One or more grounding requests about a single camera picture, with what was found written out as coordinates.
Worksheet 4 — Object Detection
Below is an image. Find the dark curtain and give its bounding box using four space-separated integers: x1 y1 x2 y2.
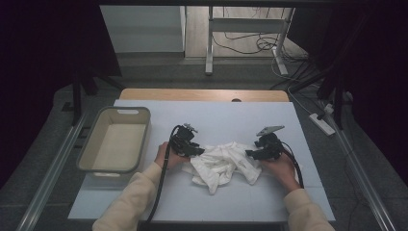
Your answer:
288 6 408 177
0 0 122 189

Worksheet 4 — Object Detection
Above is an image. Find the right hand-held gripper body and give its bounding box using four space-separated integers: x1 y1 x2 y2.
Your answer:
254 125 286 161

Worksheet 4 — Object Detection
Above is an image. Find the right hand-held gripper black cable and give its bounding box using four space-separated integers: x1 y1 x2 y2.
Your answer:
280 141 305 190

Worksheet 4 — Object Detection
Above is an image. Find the white cabinet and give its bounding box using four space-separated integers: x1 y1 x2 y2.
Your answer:
99 5 187 54

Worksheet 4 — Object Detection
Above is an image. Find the beige basket with grey rim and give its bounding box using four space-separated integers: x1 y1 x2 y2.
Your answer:
76 106 152 179

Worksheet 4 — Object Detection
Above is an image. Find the left hand-held gripper black cable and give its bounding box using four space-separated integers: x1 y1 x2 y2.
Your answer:
138 124 182 231

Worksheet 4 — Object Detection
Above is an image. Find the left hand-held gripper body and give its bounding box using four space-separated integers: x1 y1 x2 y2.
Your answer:
169 123 199 158

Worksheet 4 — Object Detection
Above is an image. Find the white baby romper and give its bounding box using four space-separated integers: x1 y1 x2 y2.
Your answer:
182 141 264 195

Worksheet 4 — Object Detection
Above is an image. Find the hand-held gripper black cable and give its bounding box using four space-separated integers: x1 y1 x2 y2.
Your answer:
138 124 182 231
280 141 305 190

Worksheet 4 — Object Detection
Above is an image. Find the white power strip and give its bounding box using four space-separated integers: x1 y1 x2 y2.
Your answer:
308 113 336 137

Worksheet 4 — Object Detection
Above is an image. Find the white metal desk frame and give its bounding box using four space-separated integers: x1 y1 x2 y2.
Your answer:
205 6 296 76

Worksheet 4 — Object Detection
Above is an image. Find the aluminium rail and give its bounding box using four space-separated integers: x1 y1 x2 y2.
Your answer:
15 112 89 231
335 128 397 231

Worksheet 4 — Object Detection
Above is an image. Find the person's left hand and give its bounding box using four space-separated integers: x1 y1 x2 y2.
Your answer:
154 141 191 170

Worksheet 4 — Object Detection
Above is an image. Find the black floor cable tangle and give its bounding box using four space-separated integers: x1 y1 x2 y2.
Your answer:
211 32 309 64

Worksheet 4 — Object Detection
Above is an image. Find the white floor cable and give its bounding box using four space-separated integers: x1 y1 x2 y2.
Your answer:
270 47 321 116

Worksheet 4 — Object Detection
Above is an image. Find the person's right hand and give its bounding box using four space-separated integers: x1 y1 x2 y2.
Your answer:
259 152 302 193

